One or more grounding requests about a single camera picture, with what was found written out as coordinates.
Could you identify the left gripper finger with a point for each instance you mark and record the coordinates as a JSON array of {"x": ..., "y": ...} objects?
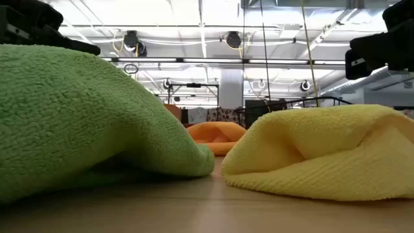
[{"x": 74, "y": 44}]

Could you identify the green microfiber towel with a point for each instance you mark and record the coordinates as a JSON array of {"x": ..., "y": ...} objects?
[{"x": 71, "y": 116}]

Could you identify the yellow microfiber towel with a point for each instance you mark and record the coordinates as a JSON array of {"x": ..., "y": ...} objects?
[{"x": 323, "y": 152}]

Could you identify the orange microfiber towel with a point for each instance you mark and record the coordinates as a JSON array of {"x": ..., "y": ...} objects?
[{"x": 216, "y": 134}]

